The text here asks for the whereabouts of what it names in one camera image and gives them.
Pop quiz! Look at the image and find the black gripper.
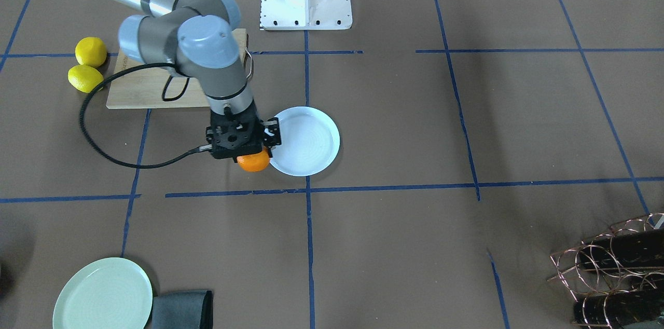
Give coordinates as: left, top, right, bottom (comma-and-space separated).
206, 103, 282, 159

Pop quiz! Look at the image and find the orange mandarin fruit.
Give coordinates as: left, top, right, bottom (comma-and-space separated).
236, 147, 271, 172

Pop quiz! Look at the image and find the light blue plate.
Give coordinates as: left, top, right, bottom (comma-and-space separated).
270, 106, 341, 177

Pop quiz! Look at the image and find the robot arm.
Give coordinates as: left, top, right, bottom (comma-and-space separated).
102, 0, 282, 159

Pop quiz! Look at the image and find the light green plate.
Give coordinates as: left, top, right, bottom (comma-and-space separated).
52, 257, 153, 328

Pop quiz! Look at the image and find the bamboo cutting board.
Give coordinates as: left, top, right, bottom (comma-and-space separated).
106, 28, 254, 109

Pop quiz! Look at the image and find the upper yellow lemon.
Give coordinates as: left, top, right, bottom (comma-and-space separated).
68, 64, 104, 93

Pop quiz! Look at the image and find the yellow lemon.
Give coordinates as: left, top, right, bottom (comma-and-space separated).
68, 64, 104, 93
74, 36, 108, 68

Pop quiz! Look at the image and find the lower yellow lemon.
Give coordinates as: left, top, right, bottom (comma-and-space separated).
74, 36, 108, 68

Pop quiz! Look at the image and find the dark green wine bottle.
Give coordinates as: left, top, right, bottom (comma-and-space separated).
578, 229, 663, 272

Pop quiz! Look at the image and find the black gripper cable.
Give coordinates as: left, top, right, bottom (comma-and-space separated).
79, 62, 213, 169

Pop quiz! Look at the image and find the copper wire wine rack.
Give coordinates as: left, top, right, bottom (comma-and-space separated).
549, 213, 663, 328

